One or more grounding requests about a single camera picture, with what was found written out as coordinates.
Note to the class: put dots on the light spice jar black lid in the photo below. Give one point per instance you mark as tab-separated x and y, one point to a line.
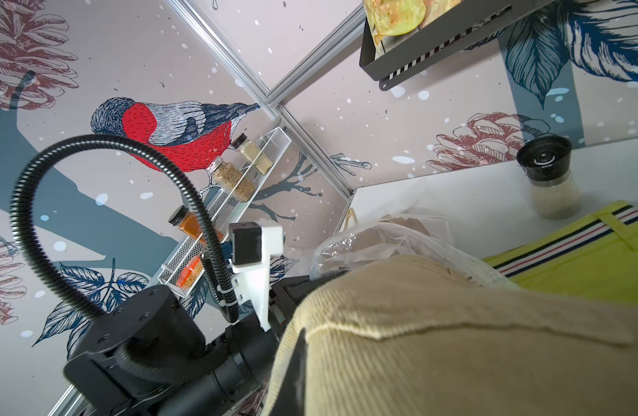
254	154

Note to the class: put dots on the tan plastic bag clip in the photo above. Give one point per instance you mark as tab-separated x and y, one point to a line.
350	220

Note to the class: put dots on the clear plastic vacuum bag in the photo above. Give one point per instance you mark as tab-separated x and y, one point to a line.
400	235

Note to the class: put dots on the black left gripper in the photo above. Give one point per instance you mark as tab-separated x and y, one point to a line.
287	293

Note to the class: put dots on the red cassava chips bag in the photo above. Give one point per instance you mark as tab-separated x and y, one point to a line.
388	18

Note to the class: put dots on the yellow trousers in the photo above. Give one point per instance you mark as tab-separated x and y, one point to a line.
595	258

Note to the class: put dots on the small orange box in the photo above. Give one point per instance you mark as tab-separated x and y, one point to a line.
190	274

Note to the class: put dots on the black lid pepper grinder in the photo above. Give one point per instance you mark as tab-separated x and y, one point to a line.
546	164

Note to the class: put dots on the beige corduroy trousers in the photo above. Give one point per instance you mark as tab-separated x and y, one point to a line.
407	336

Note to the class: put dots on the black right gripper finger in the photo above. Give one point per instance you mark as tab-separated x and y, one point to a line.
292	395

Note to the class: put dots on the orange spice jar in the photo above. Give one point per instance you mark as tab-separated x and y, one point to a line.
186	221

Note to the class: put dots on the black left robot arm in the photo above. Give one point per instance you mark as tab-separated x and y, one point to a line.
148	357

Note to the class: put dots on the black wire wall basket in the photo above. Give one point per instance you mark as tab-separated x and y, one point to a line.
464	25

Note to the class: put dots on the tan spice jar silver lid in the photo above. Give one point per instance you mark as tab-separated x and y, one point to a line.
231	180

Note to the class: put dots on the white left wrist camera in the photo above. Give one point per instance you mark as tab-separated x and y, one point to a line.
254	244

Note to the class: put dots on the clear acrylic spice shelf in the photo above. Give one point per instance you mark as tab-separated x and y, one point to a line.
224	209

